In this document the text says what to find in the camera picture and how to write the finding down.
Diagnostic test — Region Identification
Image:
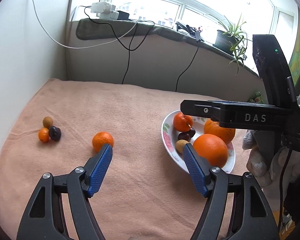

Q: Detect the black cable right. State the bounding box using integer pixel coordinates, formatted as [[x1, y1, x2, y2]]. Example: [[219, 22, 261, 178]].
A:
[[175, 38, 202, 92]]

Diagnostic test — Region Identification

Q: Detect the brown kiwi on plate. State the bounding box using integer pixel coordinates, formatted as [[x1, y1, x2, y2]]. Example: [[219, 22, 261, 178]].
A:
[[175, 139, 189, 154]]

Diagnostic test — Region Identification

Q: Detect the dark green sill mat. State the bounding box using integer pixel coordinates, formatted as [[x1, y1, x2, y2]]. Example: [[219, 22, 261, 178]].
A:
[[66, 18, 258, 86]]

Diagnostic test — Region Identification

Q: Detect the brown kiwi fruit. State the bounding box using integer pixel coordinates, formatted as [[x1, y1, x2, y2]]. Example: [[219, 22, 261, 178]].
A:
[[43, 116, 53, 129]]

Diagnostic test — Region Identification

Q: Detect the potted spider plant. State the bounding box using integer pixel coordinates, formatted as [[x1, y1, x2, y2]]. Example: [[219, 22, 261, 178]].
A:
[[208, 14, 250, 73]]

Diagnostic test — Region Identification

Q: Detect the large front orange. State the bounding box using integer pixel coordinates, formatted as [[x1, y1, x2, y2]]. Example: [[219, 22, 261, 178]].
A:
[[192, 134, 228, 168]]

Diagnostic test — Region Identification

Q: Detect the mandarin on plate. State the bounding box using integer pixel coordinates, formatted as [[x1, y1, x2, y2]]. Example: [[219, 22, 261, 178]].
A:
[[173, 112, 193, 132]]

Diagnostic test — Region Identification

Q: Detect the large rear orange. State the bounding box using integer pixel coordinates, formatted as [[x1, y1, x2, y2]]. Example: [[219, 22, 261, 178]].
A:
[[204, 119, 236, 145]]

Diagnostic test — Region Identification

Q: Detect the white floral plate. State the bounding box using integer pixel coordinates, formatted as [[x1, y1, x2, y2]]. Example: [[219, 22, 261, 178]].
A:
[[161, 110, 236, 173]]

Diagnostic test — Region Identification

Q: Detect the mandarin orange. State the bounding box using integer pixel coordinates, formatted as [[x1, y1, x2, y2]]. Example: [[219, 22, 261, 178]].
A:
[[92, 132, 114, 152]]

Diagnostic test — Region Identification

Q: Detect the white cable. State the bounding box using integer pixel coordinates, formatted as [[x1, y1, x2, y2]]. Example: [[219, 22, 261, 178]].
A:
[[28, 0, 138, 50]]

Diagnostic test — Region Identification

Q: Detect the dark purple plum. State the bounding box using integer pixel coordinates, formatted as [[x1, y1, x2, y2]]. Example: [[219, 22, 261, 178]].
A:
[[49, 126, 62, 141]]

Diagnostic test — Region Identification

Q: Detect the large orange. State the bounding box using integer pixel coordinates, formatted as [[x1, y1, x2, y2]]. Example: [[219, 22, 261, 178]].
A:
[[204, 119, 236, 145], [192, 134, 228, 168]]

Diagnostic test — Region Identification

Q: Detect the dark plum on plate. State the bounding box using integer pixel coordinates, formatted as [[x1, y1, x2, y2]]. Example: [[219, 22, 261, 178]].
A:
[[178, 128, 196, 142]]

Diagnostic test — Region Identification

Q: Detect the black device on sill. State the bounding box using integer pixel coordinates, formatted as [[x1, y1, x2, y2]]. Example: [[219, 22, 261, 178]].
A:
[[175, 21, 204, 42]]

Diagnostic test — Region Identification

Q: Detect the small kumquat orange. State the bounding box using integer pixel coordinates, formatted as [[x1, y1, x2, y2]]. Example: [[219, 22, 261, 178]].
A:
[[38, 127, 50, 143]]

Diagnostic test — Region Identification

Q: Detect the green snack bag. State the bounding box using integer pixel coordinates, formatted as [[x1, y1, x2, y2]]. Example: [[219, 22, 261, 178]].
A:
[[248, 92, 264, 104]]

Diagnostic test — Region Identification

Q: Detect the white power adapter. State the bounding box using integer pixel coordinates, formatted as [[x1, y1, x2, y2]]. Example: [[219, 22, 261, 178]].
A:
[[91, 2, 119, 20]]

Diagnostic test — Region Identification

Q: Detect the pink towel cloth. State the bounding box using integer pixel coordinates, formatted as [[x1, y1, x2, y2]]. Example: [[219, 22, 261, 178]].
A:
[[0, 79, 206, 239]]

